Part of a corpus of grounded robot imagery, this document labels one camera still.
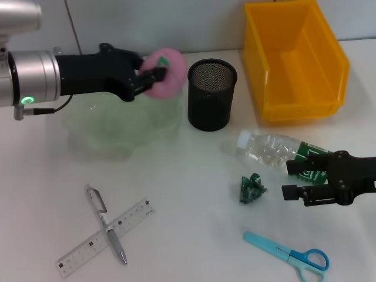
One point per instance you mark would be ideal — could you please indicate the clear plastic ruler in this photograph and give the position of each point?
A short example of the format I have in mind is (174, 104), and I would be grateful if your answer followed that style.
(85, 249)

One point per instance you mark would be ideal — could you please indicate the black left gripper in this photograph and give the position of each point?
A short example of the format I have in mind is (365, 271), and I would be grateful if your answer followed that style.
(88, 73)

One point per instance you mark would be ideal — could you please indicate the blue capped scissors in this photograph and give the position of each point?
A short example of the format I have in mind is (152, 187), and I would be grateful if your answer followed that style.
(264, 242)

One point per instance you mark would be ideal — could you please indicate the black mesh pen holder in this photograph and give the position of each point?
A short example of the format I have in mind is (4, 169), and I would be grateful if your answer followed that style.
(211, 100)

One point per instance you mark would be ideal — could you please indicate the green plastic wrapper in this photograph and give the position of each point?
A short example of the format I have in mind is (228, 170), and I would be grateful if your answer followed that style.
(249, 191)

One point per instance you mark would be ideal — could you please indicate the pink toy peach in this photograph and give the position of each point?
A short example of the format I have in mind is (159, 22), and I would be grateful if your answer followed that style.
(173, 79)

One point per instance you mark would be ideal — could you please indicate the green translucent glass fruit plate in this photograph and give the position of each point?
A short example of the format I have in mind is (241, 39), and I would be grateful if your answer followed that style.
(117, 129)

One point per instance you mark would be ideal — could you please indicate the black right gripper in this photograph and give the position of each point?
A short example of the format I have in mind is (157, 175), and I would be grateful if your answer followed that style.
(352, 176)

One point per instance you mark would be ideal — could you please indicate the grey ballpoint pen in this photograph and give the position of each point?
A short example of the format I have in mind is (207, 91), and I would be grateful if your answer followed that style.
(101, 211)

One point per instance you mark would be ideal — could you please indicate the yellow plastic bin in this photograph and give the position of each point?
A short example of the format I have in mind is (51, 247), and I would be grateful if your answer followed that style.
(296, 73)

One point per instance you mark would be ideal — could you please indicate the clear green-label water bottle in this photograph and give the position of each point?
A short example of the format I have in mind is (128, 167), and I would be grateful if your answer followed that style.
(264, 149)

